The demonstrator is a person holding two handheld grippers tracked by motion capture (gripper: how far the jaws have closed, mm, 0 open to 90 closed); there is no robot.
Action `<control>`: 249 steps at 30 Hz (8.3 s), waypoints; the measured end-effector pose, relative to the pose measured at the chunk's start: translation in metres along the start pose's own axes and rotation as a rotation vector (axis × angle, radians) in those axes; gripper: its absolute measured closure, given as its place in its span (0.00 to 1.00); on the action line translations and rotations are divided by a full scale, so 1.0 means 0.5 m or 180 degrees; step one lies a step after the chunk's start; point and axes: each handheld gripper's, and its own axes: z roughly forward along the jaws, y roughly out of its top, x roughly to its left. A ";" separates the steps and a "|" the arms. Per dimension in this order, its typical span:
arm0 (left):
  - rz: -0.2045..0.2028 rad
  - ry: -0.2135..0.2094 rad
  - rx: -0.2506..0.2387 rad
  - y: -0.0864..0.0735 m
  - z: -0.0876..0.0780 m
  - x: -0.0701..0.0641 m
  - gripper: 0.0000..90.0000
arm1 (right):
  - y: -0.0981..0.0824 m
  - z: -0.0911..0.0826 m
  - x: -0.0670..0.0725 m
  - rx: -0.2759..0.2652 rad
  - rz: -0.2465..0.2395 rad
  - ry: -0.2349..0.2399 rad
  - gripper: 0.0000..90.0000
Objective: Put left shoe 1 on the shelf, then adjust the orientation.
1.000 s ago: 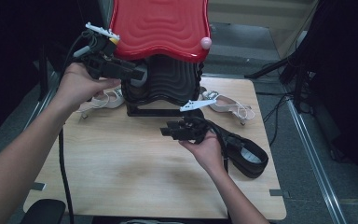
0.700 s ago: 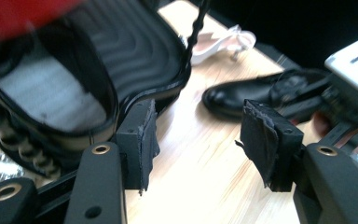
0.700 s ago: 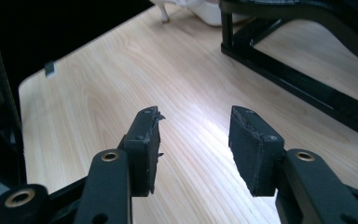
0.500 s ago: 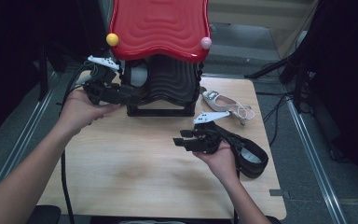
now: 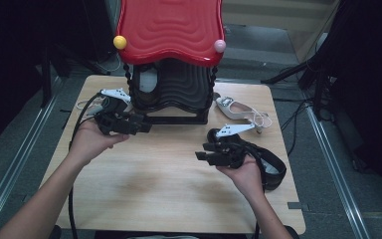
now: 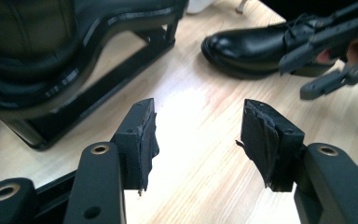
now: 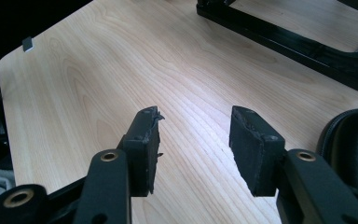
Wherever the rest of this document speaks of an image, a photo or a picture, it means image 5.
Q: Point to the dark curtain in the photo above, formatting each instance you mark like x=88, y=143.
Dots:
x=371, y=83
x=13, y=49

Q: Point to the person's right hand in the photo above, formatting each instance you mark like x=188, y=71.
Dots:
x=248, y=179

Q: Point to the black metal stand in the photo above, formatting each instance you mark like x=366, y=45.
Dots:
x=316, y=83

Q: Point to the red and black shoe rack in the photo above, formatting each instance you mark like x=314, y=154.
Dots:
x=170, y=30

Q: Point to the black leather shoe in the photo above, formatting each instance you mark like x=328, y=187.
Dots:
x=275, y=166
x=148, y=83

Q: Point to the black stool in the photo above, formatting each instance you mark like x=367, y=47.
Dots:
x=55, y=232

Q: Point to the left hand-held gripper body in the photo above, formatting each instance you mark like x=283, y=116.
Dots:
x=112, y=116

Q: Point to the white slingback heel shoe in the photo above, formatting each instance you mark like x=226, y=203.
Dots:
x=237, y=111
x=83, y=105

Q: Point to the person's left hand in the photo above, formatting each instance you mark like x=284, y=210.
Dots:
x=89, y=142

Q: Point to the small grey round disc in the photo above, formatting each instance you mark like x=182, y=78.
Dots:
x=216, y=95

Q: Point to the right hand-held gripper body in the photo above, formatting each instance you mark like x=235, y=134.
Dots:
x=232, y=149

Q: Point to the metal floor rail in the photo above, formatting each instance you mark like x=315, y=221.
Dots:
x=335, y=172
x=20, y=156

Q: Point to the grey tape strip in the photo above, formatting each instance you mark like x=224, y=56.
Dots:
x=296, y=205

